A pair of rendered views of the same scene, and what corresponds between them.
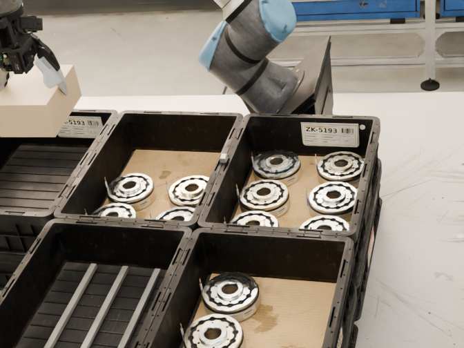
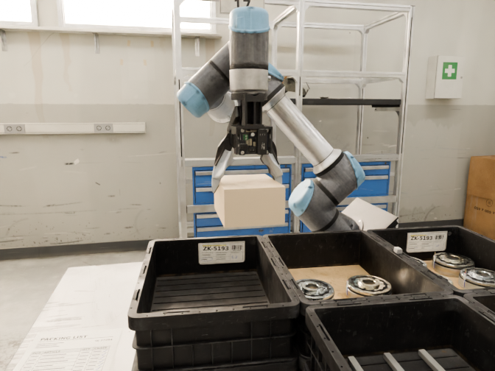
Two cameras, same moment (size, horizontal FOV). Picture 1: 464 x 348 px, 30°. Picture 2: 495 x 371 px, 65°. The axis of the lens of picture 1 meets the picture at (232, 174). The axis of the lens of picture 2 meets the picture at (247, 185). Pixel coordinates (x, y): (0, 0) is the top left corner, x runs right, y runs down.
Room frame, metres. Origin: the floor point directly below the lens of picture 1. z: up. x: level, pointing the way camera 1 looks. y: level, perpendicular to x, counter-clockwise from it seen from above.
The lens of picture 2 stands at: (0.87, 0.75, 1.27)
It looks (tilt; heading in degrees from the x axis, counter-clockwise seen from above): 11 degrees down; 332
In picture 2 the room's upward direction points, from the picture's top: straight up
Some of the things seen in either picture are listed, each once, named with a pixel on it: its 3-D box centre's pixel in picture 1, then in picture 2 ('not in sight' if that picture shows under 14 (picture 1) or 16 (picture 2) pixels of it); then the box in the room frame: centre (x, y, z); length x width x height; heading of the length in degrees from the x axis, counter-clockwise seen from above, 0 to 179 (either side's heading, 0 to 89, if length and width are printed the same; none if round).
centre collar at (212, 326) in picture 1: (213, 334); not in sight; (1.06, 0.08, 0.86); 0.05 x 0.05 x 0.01
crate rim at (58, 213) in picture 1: (155, 166); (340, 263); (1.51, 0.16, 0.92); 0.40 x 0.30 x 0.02; 160
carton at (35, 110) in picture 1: (37, 100); (247, 198); (1.58, 0.37, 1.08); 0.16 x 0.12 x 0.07; 164
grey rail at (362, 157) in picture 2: not in sight; (295, 159); (3.19, -0.90, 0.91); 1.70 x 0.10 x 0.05; 74
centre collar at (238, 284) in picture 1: (229, 289); not in sight; (1.16, 0.04, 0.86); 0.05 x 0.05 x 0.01
